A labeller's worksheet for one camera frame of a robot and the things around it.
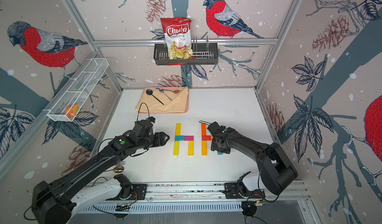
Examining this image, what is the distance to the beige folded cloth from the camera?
1.09 metres

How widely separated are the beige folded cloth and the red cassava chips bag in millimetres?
354

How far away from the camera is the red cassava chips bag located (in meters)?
0.83
